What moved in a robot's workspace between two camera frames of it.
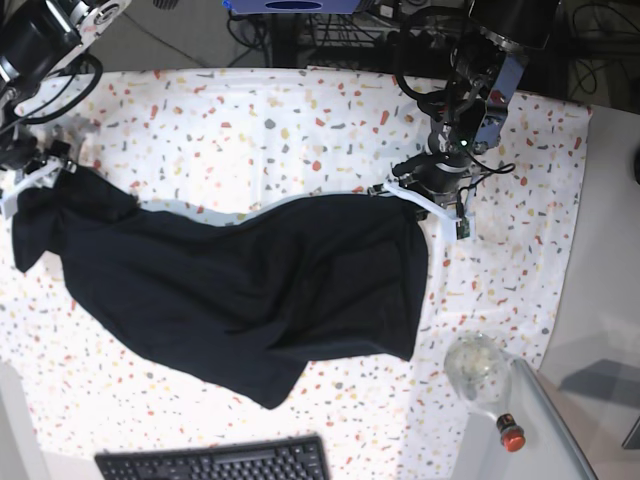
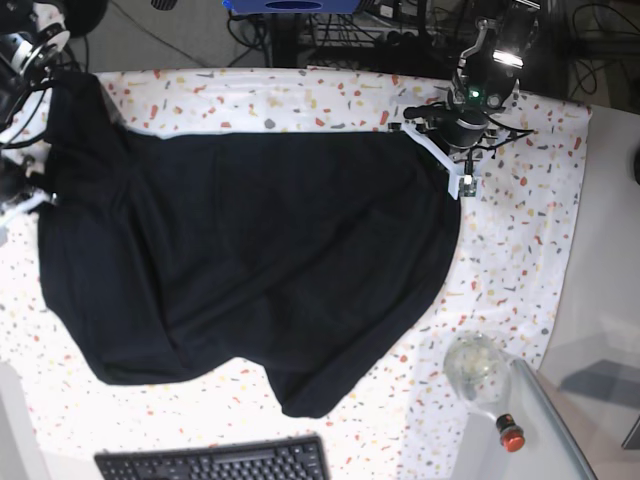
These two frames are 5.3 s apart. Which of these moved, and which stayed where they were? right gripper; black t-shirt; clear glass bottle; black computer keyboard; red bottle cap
Moved: right gripper; black t-shirt
Stayed: black computer keyboard; red bottle cap; clear glass bottle
